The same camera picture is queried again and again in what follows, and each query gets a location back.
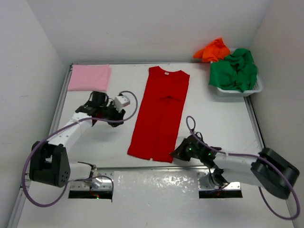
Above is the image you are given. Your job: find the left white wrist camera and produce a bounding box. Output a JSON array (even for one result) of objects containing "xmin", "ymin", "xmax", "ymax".
[{"xmin": 114, "ymin": 95, "xmax": 131, "ymax": 112}]

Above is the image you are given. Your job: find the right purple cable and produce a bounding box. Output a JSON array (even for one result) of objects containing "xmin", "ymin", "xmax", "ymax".
[{"xmin": 186, "ymin": 115, "xmax": 301, "ymax": 220}]

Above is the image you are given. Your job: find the orange t-shirt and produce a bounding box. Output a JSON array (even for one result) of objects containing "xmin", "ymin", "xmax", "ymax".
[{"xmin": 193, "ymin": 38, "xmax": 231, "ymax": 63}]

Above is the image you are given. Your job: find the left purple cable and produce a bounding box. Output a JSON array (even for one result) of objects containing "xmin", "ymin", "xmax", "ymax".
[{"xmin": 21, "ymin": 90, "xmax": 139, "ymax": 208}]

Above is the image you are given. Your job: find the purple cable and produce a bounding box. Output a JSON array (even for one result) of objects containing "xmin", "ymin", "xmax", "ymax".
[
  {"xmin": 21, "ymin": 90, "xmax": 139, "ymax": 208},
  {"xmin": 186, "ymin": 115, "xmax": 301, "ymax": 220}
]

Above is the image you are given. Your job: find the red t-shirt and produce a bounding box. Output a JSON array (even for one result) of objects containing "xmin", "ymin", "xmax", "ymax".
[{"xmin": 127, "ymin": 66, "xmax": 190, "ymax": 163}]

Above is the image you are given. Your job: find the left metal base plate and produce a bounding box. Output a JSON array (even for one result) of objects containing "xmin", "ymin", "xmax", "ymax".
[{"xmin": 70, "ymin": 170, "xmax": 114, "ymax": 191}]

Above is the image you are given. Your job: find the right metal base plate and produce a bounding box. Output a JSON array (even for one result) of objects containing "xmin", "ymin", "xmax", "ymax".
[{"xmin": 197, "ymin": 170, "xmax": 241, "ymax": 191}]

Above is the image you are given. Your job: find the green t-shirt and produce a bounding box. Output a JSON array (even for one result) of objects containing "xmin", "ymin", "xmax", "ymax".
[{"xmin": 208, "ymin": 47, "xmax": 259, "ymax": 93}]

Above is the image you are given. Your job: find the white plastic basket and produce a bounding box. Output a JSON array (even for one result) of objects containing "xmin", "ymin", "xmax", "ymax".
[{"xmin": 210, "ymin": 48, "xmax": 264, "ymax": 97}]

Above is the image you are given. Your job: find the pink t-shirt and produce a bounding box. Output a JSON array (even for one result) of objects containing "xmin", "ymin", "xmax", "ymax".
[{"xmin": 67, "ymin": 64, "xmax": 112, "ymax": 92}]

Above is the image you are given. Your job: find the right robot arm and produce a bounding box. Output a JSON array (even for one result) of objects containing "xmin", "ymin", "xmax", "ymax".
[{"xmin": 170, "ymin": 135, "xmax": 300, "ymax": 200}]

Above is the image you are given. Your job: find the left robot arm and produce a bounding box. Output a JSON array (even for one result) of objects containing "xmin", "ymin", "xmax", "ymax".
[{"xmin": 29, "ymin": 91, "xmax": 130, "ymax": 188}]

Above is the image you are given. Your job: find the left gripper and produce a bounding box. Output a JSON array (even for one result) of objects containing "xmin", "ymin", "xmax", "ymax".
[{"xmin": 99, "ymin": 101, "xmax": 125, "ymax": 127}]

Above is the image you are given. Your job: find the metal base plate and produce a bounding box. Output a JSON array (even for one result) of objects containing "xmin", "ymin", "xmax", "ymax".
[
  {"xmin": 197, "ymin": 170, "xmax": 241, "ymax": 191},
  {"xmin": 70, "ymin": 170, "xmax": 114, "ymax": 191}
]

